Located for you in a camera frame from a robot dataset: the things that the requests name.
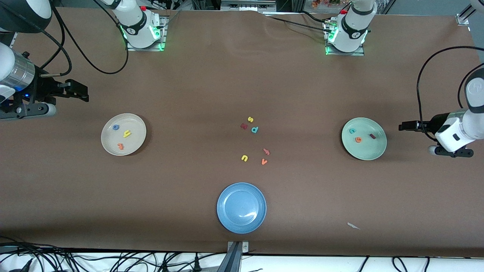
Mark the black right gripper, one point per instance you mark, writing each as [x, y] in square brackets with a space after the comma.
[42, 90]

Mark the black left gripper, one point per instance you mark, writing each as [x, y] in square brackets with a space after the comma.
[435, 122]

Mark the yellow foam letter h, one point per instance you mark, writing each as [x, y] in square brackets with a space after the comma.
[127, 133]

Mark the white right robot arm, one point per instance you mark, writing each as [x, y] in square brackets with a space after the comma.
[15, 71]

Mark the green plate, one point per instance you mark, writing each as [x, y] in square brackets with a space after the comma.
[363, 149]

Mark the beige brown plate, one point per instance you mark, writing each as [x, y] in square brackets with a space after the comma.
[134, 141]

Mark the white paper scrap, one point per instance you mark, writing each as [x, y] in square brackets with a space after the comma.
[353, 226]

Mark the orange artificial flowers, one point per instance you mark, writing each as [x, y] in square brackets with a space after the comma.
[325, 3]

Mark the brown table cover sheet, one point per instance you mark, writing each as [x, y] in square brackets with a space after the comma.
[242, 75]

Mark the blue plate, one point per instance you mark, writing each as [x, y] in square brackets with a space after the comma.
[241, 207]

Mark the grey equipment box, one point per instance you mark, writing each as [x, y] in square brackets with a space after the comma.
[245, 4]

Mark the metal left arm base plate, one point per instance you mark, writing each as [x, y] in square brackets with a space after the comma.
[355, 54]

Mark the aluminium frame profile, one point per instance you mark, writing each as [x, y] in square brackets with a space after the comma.
[463, 18]

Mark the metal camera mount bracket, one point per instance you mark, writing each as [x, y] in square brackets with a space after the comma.
[236, 260]

